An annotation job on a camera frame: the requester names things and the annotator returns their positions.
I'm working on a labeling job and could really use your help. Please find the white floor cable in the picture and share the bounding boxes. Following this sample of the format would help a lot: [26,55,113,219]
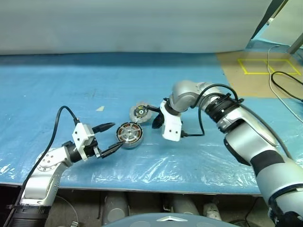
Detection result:
[267,44,303,119]

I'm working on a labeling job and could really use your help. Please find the blue plastic table cover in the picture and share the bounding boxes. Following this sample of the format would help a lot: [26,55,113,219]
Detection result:
[0,39,303,196]

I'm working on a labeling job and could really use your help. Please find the grey metal post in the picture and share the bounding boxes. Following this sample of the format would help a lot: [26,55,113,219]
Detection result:
[287,32,303,54]

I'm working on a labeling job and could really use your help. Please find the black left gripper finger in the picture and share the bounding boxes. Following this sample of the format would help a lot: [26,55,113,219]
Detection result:
[101,141,125,158]
[91,122,116,134]

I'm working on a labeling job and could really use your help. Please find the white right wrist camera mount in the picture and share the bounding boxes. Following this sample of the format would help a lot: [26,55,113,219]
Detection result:
[160,100,183,142]

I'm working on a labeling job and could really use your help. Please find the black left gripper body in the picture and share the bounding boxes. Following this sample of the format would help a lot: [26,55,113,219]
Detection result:
[83,138,104,159]

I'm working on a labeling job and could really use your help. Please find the white backdrop board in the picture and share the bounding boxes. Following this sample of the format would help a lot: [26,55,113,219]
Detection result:
[0,0,273,56]

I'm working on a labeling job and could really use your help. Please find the grey rounded cylinder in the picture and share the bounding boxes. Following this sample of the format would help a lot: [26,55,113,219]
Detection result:
[170,195,200,216]
[102,192,130,226]

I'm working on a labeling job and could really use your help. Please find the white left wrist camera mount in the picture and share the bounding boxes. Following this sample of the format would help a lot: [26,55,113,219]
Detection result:
[71,122,96,162]

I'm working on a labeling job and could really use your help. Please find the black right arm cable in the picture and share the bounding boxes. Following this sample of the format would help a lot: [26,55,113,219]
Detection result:
[181,84,293,159]

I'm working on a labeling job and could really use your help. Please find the grey-blue shell with emblem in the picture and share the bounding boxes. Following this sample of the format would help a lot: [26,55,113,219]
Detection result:
[104,212,228,227]

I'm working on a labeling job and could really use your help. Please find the white side panel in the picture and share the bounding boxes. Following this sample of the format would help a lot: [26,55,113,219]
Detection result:
[250,0,303,48]

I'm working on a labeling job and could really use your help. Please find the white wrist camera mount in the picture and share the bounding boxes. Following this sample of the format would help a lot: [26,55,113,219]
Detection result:
[71,122,96,162]
[160,100,183,142]

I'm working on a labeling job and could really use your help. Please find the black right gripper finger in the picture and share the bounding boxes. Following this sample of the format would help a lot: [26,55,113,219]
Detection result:
[151,114,165,130]
[144,104,162,114]

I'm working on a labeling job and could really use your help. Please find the black ring disc part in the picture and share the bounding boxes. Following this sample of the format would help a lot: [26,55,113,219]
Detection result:
[117,122,143,146]

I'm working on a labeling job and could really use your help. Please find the silver motor housing copper windings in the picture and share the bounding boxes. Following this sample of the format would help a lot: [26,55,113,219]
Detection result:
[115,122,144,150]

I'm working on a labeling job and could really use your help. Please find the white rounded cap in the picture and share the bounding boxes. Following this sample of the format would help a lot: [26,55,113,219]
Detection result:
[203,202,222,221]

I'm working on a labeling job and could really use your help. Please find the black floor cable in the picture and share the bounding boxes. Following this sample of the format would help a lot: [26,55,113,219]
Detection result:
[271,71,303,103]

